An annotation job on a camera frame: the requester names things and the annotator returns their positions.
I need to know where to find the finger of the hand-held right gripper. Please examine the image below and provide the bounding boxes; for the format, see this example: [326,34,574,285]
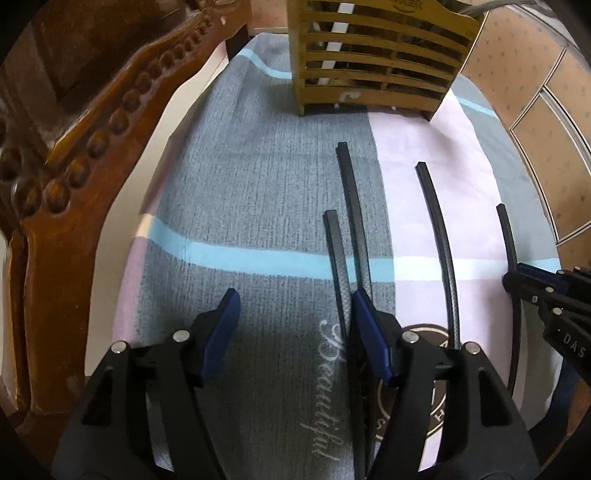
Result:
[502,272,562,320]
[516,262,591,289]

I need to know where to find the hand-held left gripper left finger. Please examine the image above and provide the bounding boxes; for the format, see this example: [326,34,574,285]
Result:
[51,288,242,480]

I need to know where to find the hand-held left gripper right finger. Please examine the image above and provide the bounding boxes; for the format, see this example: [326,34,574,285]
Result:
[351,290,542,480]

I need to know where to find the black square chopstick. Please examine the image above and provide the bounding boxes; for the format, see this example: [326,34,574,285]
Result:
[416,161,463,352]
[496,204,525,393]
[324,210,356,352]
[335,142,376,480]

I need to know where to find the wooden slatted utensil holder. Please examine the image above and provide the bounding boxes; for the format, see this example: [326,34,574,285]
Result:
[287,0,490,122]

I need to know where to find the grey and pink striped tablecloth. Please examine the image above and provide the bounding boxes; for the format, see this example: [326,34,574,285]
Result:
[111,32,563,480]

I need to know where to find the carved wooden chair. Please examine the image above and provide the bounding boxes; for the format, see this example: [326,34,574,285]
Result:
[0,0,253,462]

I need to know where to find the metal spoon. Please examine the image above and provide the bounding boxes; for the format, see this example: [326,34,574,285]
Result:
[457,0,515,14]

